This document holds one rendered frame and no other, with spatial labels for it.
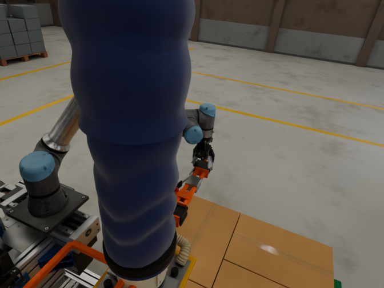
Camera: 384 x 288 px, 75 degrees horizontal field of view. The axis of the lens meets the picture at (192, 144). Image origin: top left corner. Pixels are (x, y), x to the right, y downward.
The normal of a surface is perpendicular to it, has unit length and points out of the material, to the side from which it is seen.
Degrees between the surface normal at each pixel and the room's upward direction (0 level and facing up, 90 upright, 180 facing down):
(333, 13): 90
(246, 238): 0
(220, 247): 0
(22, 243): 0
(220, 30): 90
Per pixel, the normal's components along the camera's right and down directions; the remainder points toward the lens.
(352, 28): -0.39, 0.46
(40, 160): 0.11, -0.77
